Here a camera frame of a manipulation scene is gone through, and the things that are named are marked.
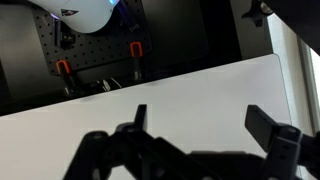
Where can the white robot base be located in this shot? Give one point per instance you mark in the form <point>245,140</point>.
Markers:
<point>84,16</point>

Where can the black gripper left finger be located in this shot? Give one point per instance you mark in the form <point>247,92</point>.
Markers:
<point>140,120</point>

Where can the orange black clamp near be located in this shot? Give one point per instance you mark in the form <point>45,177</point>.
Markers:
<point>64,72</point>

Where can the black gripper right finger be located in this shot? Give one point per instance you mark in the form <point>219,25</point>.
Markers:
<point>280,142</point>

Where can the orange black clamp far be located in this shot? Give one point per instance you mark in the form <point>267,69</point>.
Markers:
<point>136,53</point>

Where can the orange black clamp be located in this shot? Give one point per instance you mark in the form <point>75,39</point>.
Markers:
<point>136,53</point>
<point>64,72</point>

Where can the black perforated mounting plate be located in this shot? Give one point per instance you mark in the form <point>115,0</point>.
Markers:
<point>86,50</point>

